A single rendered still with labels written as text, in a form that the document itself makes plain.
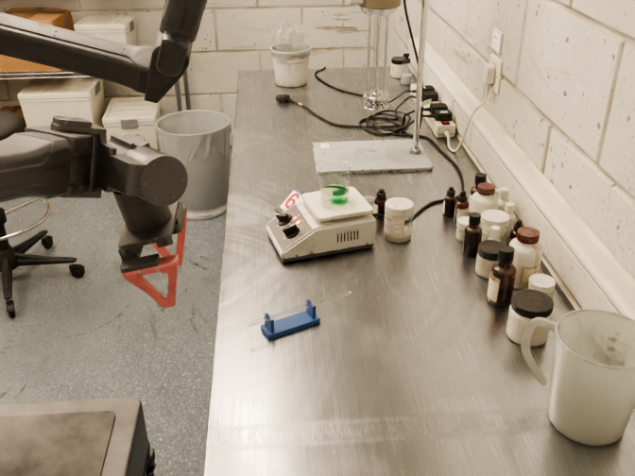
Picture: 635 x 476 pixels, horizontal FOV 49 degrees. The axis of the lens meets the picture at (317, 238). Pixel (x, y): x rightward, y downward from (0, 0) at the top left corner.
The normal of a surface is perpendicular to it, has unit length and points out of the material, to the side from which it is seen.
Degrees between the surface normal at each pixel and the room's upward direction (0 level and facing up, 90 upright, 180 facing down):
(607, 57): 90
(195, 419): 0
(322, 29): 90
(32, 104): 93
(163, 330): 0
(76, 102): 93
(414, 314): 0
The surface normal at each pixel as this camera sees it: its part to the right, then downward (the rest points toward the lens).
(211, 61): 0.07, 0.49
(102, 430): 0.00, -0.87
